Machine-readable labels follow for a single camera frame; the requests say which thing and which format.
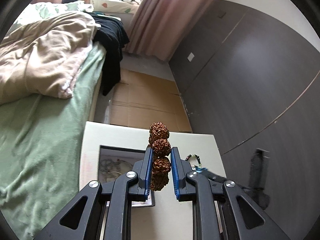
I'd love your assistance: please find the brown seed bead bracelet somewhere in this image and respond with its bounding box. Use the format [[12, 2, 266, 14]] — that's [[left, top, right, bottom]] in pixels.
[[147, 122, 172, 192]]

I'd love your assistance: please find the bed with green sheet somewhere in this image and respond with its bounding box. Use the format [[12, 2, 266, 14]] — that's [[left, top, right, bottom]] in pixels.
[[0, 1, 125, 238]]

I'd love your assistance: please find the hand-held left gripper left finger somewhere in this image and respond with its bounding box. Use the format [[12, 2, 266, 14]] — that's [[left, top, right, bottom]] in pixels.
[[32, 147, 154, 240]]

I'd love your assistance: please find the pale green duvet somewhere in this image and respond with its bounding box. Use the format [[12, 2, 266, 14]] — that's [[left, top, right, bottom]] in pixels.
[[15, 0, 85, 28]]

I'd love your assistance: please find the wide pink curtain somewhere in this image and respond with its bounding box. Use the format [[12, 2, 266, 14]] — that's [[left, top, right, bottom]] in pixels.
[[124, 0, 224, 62]]

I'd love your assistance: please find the beige blanket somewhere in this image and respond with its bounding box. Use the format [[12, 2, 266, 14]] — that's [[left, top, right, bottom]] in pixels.
[[0, 12, 98, 105]]

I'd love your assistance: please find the flattened cardboard sheet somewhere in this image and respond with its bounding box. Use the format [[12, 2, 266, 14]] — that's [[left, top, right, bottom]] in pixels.
[[109, 69, 193, 133]]

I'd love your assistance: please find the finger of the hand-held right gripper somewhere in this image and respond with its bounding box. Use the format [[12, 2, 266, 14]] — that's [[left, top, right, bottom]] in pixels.
[[203, 170, 227, 183]]

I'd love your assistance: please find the white patterned window seat cushion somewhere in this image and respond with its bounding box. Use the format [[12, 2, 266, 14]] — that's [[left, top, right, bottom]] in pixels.
[[62, 0, 143, 15]]

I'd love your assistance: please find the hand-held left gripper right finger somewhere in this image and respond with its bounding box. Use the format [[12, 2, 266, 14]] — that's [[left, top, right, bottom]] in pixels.
[[171, 147, 292, 240]]

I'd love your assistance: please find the black clothing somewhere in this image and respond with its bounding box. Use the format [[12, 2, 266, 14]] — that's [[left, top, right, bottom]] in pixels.
[[91, 12, 130, 97]]

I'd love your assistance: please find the black jewelry box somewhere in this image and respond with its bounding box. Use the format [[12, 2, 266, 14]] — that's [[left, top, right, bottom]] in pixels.
[[99, 144, 156, 207]]

